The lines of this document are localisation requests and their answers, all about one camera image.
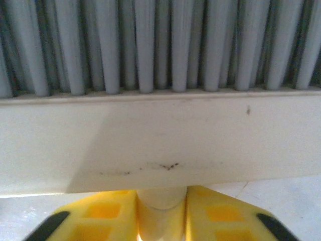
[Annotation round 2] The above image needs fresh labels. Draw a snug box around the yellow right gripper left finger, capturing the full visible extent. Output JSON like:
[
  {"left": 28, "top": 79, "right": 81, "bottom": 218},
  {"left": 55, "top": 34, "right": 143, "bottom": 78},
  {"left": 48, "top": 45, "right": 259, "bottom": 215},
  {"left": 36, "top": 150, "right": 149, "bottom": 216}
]
[{"left": 24, "top": 189, "right": 139, "bottom": 241}]

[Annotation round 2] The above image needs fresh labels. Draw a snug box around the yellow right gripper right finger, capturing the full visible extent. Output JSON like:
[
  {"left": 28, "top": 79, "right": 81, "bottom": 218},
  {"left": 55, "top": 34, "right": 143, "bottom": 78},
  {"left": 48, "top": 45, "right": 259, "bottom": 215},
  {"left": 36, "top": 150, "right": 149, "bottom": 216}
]
[{"left": 185, "top": 185, "right": 301, "bottom": 241}]

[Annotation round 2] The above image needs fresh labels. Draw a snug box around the white brush with grey bristles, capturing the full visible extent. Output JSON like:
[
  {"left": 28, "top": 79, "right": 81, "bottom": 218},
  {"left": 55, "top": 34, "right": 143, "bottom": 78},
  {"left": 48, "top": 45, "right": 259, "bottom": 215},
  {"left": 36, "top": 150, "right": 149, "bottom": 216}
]
[{"left": 0, "top": 0, "right": 321, "bottom": 241}]

